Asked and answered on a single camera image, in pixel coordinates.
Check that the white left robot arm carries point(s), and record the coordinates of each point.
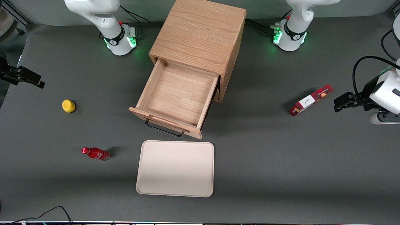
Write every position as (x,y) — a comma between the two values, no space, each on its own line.
(292,34)

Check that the red soda bottle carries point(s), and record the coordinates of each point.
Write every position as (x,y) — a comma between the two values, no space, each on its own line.
(95,153)

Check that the beige rectangular tray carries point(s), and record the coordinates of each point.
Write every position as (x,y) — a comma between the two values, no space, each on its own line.
(175,168)

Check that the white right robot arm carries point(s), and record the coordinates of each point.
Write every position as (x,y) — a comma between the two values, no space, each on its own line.
(118,37)

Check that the open-box wooden drawer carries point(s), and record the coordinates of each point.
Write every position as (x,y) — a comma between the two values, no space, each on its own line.
(178,93)

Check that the black tripod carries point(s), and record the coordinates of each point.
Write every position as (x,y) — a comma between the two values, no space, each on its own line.
(395,7)

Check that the wooden drawer cabinet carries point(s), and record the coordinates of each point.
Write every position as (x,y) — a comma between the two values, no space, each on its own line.
(200,31)

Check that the yellow lemon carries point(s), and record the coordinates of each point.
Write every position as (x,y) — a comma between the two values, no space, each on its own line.
(68,106)

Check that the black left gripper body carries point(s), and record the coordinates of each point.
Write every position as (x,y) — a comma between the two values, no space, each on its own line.
(366,94)

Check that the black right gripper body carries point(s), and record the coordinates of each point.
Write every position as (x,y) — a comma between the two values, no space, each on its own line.
(9,74)

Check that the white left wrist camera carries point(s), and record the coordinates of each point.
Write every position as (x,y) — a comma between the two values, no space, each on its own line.
(382,118)

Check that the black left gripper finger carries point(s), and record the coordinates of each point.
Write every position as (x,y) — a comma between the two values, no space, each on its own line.
(348,96)
(342,105)

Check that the red and white carton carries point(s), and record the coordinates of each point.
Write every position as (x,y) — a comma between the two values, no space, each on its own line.
(311,100)

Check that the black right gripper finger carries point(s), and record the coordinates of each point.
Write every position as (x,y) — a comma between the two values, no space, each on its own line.
(31,78)

